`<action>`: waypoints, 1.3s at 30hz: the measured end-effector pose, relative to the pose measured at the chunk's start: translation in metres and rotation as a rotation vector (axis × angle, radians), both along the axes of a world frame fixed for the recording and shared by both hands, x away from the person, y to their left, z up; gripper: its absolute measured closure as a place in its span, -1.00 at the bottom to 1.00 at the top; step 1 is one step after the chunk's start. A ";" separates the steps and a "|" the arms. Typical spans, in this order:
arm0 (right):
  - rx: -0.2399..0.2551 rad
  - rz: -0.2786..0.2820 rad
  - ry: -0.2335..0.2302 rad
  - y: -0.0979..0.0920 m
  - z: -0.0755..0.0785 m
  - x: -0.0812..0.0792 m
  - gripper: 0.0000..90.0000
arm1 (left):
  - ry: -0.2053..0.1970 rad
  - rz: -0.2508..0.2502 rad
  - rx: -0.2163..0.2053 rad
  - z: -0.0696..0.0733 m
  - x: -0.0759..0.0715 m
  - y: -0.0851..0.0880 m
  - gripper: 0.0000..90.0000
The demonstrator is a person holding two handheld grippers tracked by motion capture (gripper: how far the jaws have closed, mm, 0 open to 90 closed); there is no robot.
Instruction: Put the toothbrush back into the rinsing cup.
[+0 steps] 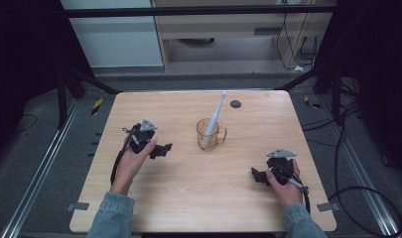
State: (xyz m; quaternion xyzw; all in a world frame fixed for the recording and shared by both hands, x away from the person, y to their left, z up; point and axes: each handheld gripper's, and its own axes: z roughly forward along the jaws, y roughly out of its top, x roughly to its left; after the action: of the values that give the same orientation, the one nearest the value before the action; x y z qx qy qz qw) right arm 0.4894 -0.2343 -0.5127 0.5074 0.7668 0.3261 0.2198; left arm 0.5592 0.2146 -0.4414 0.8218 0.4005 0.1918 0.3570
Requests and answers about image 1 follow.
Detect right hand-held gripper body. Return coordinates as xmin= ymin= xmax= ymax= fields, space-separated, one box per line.
xmin=265 ymin=148 xmax=298 ymax=186

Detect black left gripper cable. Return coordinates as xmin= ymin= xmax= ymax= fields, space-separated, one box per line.
xmin=109 ymin=127 xmax=134 ymax=186

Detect black looped floor cable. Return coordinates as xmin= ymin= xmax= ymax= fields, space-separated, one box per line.
xmin=301 ymin=100 xmax=402 ymax=238

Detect light wooden desk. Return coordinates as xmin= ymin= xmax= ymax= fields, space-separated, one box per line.
xmin=150 ymin=0 xmax=334 ymax=72

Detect black horizontal frame bar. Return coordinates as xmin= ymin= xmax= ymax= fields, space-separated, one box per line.
xmin=64 ymin=4 xmax=337 ymax=19

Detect dark curtain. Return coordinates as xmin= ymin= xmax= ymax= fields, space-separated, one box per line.
xmin=316 ymin=0 xmax=402 ymax=184
xmin=0 ymin=0 xmax=94 ymax=163

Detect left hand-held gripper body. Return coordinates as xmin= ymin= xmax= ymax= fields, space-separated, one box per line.
xmin=126 ymin=118 xmax=159 ymax=155

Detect person's left hand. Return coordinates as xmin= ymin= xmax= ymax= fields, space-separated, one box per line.
xmin=110 ymin=138 xmax=159 ymax=196

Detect grey metal table bracket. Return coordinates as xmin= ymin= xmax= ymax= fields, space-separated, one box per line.
xmin=67 ymin=201 xmax=90 ymax=212
xmin=316 ymin=201 xmax=340 ymax=213

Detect person's right hand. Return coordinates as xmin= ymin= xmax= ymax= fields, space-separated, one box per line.
xmin=265 ymin=158 xmax=306 ymax=209

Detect amber glass cup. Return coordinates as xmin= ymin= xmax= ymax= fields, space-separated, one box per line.
xmin=196 ymin=117 xmax=228 ymax=153

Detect thin black floor cable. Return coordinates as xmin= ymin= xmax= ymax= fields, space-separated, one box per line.
xmin=9 ymin=113 xmax=38 ymax=135

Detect aluminium floor rail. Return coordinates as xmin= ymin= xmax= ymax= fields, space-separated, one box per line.
xmin=1 ymin=98 xmax=81 ymax=238
xmin=317 ymin=94 xmax=402 ymax=238

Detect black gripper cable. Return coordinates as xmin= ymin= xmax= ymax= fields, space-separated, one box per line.
xmin=109 ymin=127 xmax=134 ymax=186
xmin=287 ymin=177 xmax=312 ymax=214

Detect white electric toothbrush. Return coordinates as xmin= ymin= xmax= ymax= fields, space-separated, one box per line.
xmin=201 ymin=90 xmax=227 ymax=149

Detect white cabinet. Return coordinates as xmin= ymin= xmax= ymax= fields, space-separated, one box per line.
xmin=61 ymin=0 xmax=165 ymax=69

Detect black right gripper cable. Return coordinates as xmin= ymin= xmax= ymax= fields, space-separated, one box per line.
xmin=287 ymin=177 xmax=312 ymax=214

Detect yellow black tape strip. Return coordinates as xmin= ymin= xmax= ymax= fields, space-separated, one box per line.
xmin=90 ymin=97 xmax=104 ymax=116
xmin=303 ymin=94 xmax=322 ymax=110

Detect black hanging desk cables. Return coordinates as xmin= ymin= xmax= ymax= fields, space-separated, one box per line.
xmin=275 ymin=12 xmax=319 ymax=71

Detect black metal stand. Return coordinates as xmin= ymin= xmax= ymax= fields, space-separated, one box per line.
xmin=55 ymin=63 xmax=123 ymax=131
xmin=275 ymin=60 xmax=343 ymax=126

